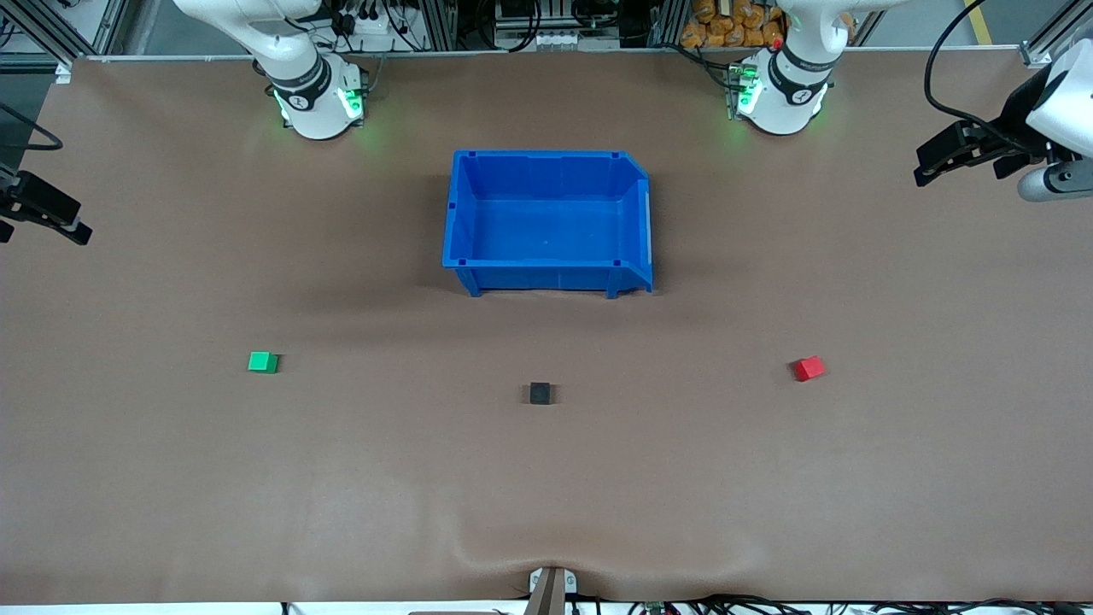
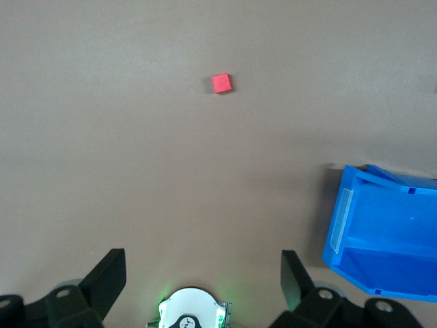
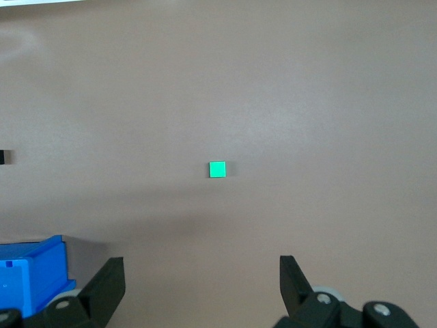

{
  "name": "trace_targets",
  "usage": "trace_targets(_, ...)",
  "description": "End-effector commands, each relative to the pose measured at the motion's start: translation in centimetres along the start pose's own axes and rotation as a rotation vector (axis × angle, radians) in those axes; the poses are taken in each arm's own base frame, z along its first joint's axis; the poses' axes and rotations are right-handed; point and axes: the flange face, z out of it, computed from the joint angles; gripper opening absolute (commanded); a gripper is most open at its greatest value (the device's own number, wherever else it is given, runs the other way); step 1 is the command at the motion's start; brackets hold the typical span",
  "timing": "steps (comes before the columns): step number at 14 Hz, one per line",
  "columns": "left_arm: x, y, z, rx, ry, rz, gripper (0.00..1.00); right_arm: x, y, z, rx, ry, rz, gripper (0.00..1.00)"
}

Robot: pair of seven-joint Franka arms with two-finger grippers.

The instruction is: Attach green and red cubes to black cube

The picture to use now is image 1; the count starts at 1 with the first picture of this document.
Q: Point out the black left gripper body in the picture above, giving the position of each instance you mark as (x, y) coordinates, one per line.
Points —
(1014, 114)

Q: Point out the small red cube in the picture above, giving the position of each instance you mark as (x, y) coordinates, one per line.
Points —
(809, 369)

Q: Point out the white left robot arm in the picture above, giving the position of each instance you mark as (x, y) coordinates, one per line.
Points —
(786, 94)

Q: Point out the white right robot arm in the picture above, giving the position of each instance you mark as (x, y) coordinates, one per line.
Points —
(312, 102)

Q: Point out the small green cube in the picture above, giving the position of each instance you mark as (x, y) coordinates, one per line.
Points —
(262, 362)

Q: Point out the small black cube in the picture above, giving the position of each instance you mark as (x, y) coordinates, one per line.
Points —
(540, 393)

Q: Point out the orange snack bag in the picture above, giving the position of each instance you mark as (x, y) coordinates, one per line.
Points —
(726, 30)

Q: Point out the white power strip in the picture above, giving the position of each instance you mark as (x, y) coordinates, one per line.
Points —
(376, 30)

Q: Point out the brown table mat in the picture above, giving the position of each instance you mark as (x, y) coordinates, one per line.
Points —
(341, 478)

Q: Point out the blue plastic storage bin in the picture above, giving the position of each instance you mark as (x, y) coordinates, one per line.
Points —
(546, 231)

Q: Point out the aluminium frame profile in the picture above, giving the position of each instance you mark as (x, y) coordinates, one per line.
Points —
(1037, 53)
(109, 26)

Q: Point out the grey camera pole mount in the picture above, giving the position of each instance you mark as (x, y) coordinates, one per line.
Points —
(551, 589)

